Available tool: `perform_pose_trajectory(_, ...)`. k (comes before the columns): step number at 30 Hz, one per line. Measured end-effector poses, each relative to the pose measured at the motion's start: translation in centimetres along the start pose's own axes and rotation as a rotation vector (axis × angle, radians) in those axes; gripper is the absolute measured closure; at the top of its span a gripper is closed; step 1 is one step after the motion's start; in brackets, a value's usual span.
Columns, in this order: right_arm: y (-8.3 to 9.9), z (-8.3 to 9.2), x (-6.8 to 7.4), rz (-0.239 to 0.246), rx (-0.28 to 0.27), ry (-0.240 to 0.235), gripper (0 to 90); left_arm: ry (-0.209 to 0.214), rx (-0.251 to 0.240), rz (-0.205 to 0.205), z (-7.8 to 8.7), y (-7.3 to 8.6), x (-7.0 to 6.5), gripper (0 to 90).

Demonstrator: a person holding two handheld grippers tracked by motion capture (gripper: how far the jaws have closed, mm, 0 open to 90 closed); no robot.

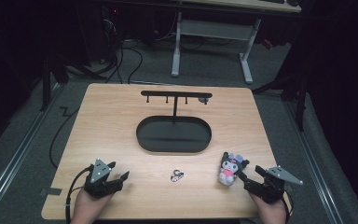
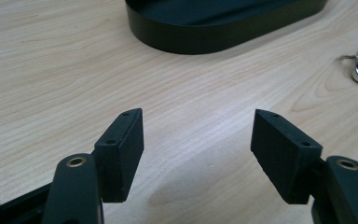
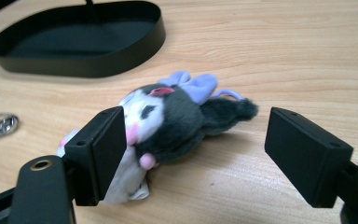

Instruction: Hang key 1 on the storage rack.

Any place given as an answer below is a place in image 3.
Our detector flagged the black hook stand with tray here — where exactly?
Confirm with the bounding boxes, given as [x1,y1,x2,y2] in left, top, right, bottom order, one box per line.
[0,0,167,78]

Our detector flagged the metal keychain clasp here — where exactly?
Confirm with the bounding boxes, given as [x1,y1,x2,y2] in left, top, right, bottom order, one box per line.
[0,112,21,145]

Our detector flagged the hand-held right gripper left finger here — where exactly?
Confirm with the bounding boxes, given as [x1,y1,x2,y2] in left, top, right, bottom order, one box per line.
[63,105,129,207]

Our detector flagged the grey white plush toy keychain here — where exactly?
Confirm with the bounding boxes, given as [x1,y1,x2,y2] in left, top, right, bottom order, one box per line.
[55,70,259,204]

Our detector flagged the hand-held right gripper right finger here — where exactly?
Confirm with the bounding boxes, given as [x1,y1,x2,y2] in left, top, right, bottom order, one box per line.
[264,106,354,209]

